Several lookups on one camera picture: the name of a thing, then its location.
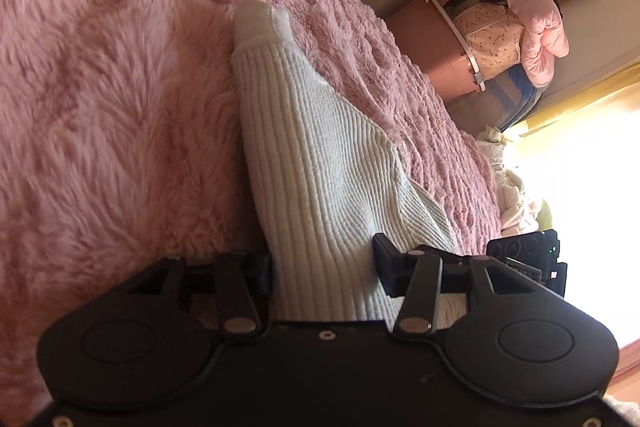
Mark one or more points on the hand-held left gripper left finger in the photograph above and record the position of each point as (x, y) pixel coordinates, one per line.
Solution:
(240, 292)

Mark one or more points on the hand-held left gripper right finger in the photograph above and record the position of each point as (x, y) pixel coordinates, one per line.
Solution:
(387, 264)

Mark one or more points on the white knit sweater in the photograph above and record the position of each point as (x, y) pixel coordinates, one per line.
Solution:
(320, 177)

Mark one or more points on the white laundry pile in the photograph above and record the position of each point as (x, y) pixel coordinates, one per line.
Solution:
(510, 187)

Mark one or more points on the blue striped storage bag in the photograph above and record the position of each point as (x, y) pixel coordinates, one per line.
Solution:
(515, 99)

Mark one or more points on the yellow curtain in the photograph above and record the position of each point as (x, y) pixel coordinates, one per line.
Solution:
(575, 99)

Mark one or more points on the pink plastic storage bin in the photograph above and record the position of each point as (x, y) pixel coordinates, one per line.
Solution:
(430, 52)

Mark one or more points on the patterned beige storage bag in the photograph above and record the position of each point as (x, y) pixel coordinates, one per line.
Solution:
(492, 27)

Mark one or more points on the pink folded duvet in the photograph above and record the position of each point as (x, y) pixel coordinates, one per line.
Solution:
(530, 22)

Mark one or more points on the pink fluffy blanket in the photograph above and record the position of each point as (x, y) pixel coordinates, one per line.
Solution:
(115, 82)

